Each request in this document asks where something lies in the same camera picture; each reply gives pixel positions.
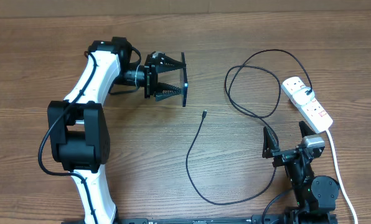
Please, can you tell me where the white power strip cord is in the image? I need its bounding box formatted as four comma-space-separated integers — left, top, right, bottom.
324, 129, 359, 224

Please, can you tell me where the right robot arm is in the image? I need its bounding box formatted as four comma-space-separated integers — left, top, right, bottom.
260, 121, 340, 223

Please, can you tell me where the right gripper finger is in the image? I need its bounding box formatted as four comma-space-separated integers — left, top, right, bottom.
262, 127, 279, 158
299, 121, 315, 138

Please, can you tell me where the white power strip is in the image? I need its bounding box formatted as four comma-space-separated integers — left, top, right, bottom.
281, 77, 333, 134

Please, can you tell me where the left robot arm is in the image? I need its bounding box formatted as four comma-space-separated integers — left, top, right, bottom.
40, 37, 188, 223

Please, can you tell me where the white charger plug adapter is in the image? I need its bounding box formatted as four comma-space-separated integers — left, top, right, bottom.
290, 87, 315, 108

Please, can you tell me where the Samsung Galaxy smartphone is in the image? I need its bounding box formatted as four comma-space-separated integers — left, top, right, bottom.
180, 52, 189, 107

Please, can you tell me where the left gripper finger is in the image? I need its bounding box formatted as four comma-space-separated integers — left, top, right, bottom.
156, 52, 186, 73
154, 82, 182, 101

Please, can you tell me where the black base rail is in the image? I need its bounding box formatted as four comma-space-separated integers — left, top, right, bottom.
60, 214, 339, 224

